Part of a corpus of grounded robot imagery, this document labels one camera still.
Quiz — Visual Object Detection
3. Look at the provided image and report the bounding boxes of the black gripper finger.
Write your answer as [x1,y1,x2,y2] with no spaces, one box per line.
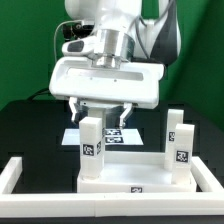
[116,103,134,129]
[69,97,87,124]

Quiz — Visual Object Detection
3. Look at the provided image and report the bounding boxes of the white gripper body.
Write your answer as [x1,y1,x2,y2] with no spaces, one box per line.
[49,57,165,109]

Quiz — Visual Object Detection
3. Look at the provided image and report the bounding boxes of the white desk top tray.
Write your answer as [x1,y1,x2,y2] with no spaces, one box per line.
[77,151,197,193]

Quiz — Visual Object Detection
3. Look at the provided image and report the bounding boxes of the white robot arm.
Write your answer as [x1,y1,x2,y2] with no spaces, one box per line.
[49,0,181,127]

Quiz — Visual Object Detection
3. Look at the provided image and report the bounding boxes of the fiducial marker sheet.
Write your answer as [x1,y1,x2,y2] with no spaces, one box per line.
[62,129,143,146]

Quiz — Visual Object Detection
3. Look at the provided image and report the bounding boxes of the black cables on table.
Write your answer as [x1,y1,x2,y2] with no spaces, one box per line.
[25,87,51,102]

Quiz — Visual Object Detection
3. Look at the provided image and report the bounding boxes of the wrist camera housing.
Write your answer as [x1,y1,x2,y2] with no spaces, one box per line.
[62,36,97,56]

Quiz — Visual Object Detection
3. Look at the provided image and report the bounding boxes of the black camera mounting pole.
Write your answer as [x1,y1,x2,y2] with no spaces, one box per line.
[62,23,93,42]

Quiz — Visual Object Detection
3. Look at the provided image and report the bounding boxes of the grey camera cable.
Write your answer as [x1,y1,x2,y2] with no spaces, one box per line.
[53,20,83,64]

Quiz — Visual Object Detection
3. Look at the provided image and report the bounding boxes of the white U-shaped obstacle frame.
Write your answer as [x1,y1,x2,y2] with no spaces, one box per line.
[0,157,224,218]

